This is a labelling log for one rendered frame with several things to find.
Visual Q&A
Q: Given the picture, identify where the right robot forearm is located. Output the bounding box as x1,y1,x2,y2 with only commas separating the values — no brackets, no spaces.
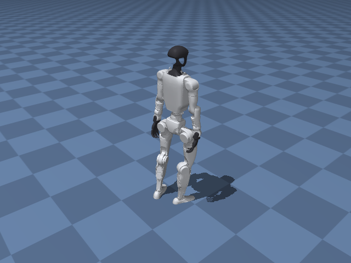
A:
191,106,202,137

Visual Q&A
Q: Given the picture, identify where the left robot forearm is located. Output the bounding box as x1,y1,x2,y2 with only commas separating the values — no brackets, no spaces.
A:
154,96,164,121

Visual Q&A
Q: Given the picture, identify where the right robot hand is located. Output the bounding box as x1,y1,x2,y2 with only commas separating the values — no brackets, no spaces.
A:
186,132,200,153

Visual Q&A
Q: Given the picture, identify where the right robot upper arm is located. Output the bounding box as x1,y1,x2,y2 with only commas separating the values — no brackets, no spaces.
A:
184,77,199,115

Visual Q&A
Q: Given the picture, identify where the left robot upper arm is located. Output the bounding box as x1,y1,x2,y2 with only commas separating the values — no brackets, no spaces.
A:
157,69,167,101

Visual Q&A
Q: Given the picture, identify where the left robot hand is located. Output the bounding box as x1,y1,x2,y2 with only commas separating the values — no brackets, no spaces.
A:
151,116,161,138

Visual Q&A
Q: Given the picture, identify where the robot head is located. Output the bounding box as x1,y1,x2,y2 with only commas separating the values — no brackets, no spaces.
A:
167,45,189,77

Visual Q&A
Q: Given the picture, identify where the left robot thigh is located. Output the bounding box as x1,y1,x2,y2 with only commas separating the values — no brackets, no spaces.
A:
157,119,173,165

